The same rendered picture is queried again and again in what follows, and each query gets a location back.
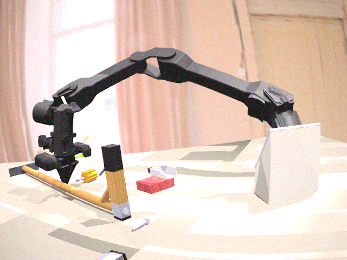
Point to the red rectangular block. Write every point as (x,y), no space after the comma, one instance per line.
(155,184)

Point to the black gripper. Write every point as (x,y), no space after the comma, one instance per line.
(63,159)

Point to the long orange l-shaped rod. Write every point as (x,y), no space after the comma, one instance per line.
(113,255)

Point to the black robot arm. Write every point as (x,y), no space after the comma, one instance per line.
(265,101)

